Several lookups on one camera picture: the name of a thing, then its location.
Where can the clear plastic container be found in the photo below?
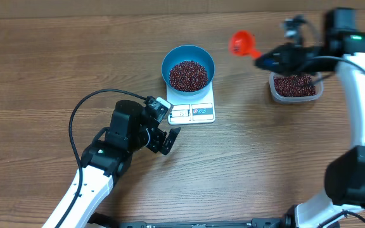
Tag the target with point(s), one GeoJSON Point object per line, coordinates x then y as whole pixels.
{"type": "Point", "coordinates": [292, 100]}

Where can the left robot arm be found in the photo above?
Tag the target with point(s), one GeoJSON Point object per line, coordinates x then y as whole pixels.
{"type": "Point", "coordinates": [132, 127]}

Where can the white digital kitchen scale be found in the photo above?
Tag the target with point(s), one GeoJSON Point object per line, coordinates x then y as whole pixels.
{"type": "Point", "coordinates": [196, 108]}

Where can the blue bowl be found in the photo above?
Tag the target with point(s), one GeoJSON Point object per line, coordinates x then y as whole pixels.
{"type": "Point", "coordinates": [188, 53]}

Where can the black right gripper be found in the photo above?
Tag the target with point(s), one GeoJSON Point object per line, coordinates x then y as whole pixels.
{"type": "Point", "coordinates": [284, 60]}

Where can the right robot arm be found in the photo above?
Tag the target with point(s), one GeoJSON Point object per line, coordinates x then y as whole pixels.
{"type": "Point", "coordinates": [340, 51]}

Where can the red scoop with blue handle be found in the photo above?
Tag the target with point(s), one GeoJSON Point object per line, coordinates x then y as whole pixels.
{"type": "Point", "coordinates": [242, 43]}

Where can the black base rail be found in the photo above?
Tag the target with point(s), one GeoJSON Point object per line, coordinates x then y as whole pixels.
{"type": "Point", "coordinates": [99, 220]}

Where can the red beans in container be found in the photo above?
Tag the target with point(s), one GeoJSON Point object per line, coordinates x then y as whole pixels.
{"type": "Point", "coordinates": [294, 86]}

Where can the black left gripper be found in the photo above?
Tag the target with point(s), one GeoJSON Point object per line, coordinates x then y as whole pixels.
{"type": "Point", "coordinates": [156, 144]}

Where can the red beans in bowl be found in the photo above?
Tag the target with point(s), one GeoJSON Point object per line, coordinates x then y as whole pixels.
{"type": "Point", "coordinates": [188, 76]}

